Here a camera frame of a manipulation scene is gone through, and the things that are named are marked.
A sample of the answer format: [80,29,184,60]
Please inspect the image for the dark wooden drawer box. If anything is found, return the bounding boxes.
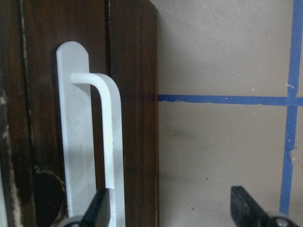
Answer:
[0,0,159,227]

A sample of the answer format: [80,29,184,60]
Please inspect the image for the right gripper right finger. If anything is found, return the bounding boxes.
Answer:
[230,186,271,227]

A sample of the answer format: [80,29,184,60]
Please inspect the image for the white drawer handle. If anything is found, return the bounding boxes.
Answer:
[56,41,125,227]

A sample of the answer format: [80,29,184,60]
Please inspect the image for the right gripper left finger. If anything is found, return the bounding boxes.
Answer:
[80,189,111,227]

